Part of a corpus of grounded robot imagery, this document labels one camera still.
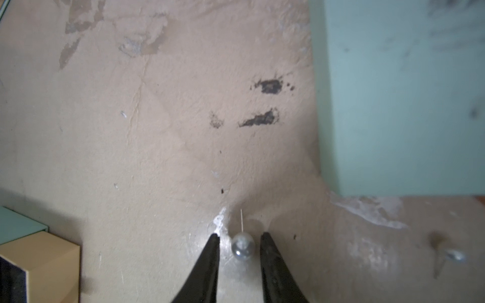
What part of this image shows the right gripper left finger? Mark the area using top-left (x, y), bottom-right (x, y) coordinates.
top-left (172, 233), bottom-right (221, 303)

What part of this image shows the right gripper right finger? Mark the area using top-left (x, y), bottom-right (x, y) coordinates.
top-left (260, 232), bottom-right (309, 303)

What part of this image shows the mint jewelry box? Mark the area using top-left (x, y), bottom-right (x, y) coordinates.
top-left (0, 205), bottom-right (82, 303)
top-left (309, 1), bottom-right (484, 196)

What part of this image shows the round pearl stud earring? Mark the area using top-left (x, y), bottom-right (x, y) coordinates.
top-left (231, 209), bottom-right (256, 261)

